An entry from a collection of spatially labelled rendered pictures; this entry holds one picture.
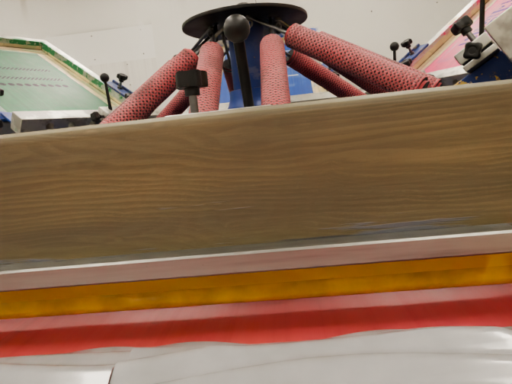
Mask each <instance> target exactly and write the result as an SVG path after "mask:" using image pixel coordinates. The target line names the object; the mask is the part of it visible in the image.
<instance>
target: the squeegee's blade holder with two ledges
mask: <svg viewBox="0 0 512 384"><path fill-rule="evenodd" d="M504 253H512V225H510V224H508V223H500V224H491V225H481V226H463V227H454V228H445V229H426V230H417V231H407V232H390V233H380V234H371V235H353V236H343V237H334V238H316V239H306V240H297V241H288V242H270V243H260V244H250V245H233V246H223V247H214V248H196V249H187V250H177V251H159V252H149V253H140V254H122V255H113V256H103V257H94V258H76V259H66V260H57V261H39V262H30V263H20V264H2V265H0V292H9V291H19V290H38V289H49V288H59V287H69V286H88V285H98V284H109V283H128V282H138V281H148V280H167V279H177V278H188V277H207V276H217V275H227V274H246V273H257V272H267V271H277V270H296V269H306V268H317V267H336V266H346V265H356V264H375V263H385V262H396V261H415V260H425V259H435V258H454V257H465V256H475V255H485V254H504Z"/></svg>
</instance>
